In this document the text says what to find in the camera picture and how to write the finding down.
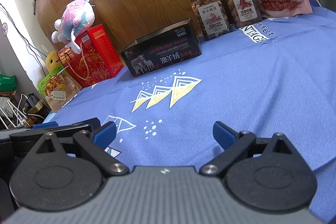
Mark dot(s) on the blue printed tablecloth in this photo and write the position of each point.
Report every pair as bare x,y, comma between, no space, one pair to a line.
274,76

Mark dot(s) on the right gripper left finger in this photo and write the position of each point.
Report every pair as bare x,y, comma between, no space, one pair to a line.
50,179

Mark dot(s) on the red gift box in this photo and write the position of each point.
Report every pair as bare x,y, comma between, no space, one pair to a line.
98,60

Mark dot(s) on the black sheep print box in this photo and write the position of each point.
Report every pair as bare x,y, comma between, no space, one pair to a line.
162,48

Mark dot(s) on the green brown snack bag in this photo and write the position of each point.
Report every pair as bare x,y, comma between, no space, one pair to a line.
58,88

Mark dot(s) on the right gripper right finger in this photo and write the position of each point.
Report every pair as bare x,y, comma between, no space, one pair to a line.
265,174

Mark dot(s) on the yellow plush duck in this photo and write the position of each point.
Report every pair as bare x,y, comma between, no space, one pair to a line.
53,62

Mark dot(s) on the left nut jar gold lid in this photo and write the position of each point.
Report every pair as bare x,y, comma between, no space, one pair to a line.
211,18

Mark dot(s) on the pink blue plush toy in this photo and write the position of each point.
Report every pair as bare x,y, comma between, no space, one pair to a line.
76,19

